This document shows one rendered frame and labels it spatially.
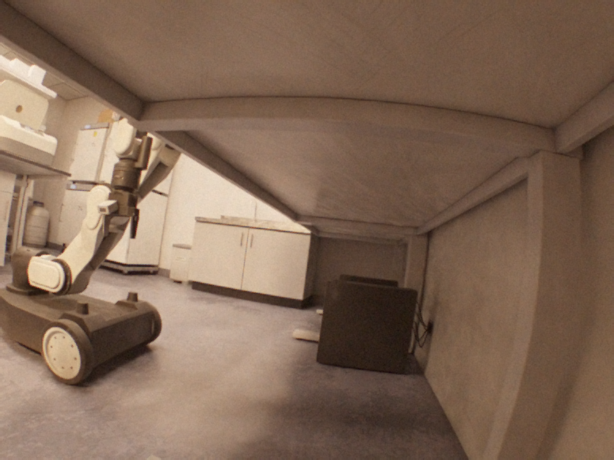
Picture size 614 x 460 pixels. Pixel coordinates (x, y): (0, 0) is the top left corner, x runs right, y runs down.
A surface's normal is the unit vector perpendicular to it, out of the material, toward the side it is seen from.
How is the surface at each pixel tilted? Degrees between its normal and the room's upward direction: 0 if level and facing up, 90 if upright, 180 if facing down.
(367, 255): 90
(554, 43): 180
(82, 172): 90
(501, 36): 180
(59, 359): 90
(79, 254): 90
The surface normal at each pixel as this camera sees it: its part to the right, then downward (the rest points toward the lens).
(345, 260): -0.17, -0.11
